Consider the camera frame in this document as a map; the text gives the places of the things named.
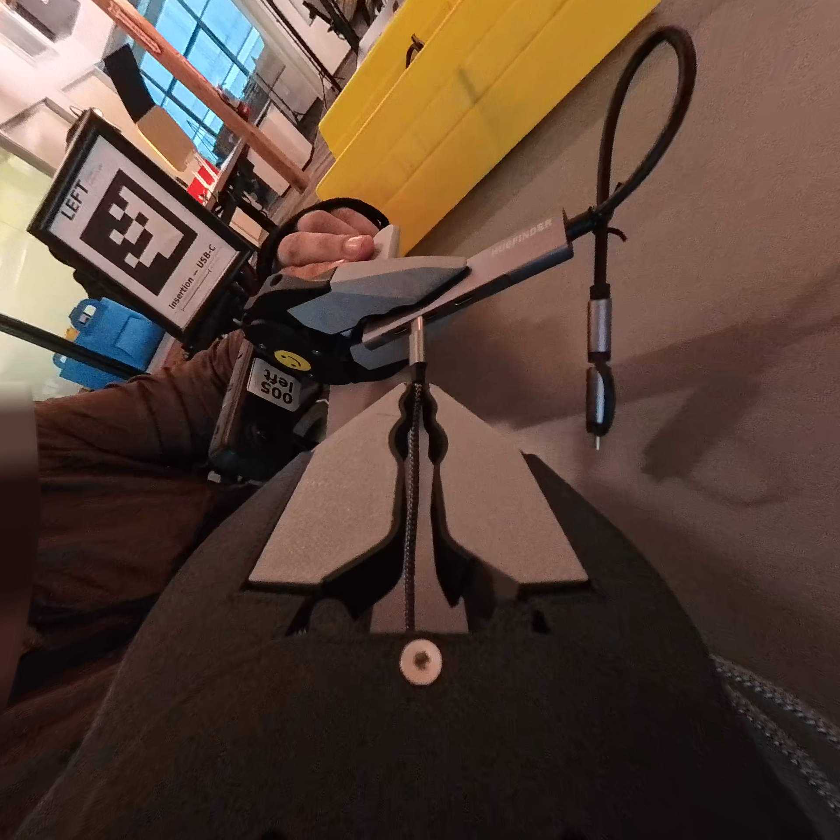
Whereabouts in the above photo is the window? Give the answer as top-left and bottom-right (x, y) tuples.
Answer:
(128, 0), (266, 168)

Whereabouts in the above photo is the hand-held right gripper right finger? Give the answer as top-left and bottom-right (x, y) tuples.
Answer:
(423, 384), (589, 611)

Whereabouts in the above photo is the black hub cable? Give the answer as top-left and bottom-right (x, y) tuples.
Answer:
(564, 26), (698, 358)

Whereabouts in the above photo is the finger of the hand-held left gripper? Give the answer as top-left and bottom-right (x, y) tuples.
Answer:
(289, 256), (469, 337)
(350, 326), (416, 370)

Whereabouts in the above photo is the wooden beam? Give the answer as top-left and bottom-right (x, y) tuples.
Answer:
(98, 0), (311, 193)

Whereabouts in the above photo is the yellow plastic bin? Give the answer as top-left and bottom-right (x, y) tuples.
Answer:
(315, 0), (660, 257)

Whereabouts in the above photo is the person's left forearm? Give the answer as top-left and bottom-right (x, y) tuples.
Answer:
(36, 331), (309, 723)

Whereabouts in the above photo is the braided grey usb-c cable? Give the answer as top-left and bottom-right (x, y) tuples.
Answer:
(397, 314), (840, 818)

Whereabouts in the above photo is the person's left hand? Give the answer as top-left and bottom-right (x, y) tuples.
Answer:
(276, 209), (388, 280)

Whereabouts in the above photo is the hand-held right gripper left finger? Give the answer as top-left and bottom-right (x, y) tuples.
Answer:
(246, 382), (425, 616)

